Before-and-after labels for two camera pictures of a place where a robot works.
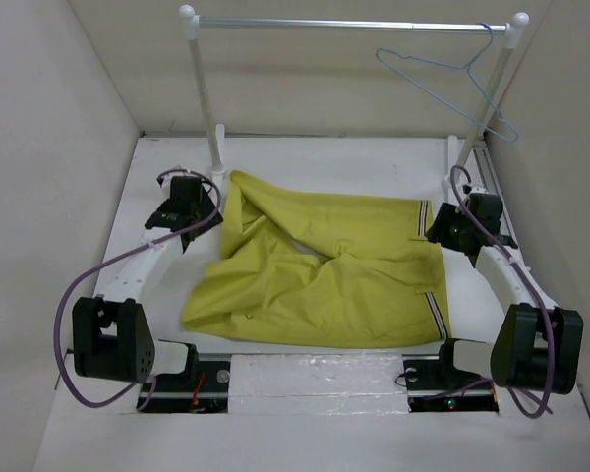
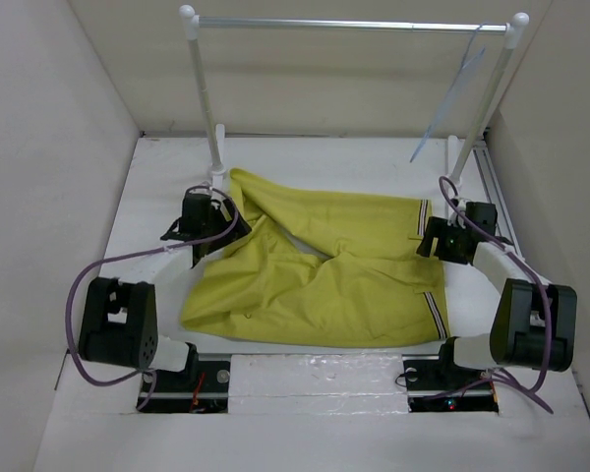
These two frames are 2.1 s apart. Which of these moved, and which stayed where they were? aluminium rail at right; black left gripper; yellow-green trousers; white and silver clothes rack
Moved: black left gripper
Stayed: aluminium rail at right; yellow-green trousers; white and silver clothes rack
